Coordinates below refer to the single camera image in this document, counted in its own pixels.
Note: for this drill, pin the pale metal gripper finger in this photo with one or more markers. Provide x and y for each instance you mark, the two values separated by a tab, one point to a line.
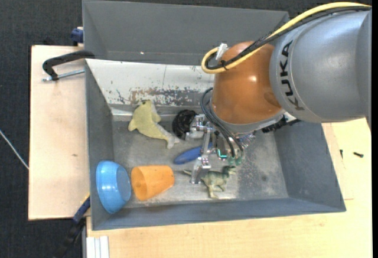
199	169
198	127

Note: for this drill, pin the black crumpled thing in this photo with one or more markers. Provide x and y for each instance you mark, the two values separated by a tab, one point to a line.
181	124

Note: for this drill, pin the blue oblong thing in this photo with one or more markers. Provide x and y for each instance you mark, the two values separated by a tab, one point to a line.
187	156

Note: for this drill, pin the green toy dinosaur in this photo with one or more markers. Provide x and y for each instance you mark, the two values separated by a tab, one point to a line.
217	181

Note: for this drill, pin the orange plastic cup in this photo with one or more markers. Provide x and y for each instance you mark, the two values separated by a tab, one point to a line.
153	181

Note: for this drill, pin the yellow plush dolphin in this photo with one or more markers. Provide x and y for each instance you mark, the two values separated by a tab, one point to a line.
147	124

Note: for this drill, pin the grey metal bin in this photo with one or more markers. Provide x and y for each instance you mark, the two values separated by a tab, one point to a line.
141	144

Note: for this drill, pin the blue bowl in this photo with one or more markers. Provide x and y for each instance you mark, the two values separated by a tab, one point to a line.
110	186

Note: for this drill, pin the pale wood board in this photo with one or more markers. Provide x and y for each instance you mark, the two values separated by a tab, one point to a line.
56	138

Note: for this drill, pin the black cylinder on white bracket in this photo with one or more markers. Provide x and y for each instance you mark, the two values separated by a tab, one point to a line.
274	127

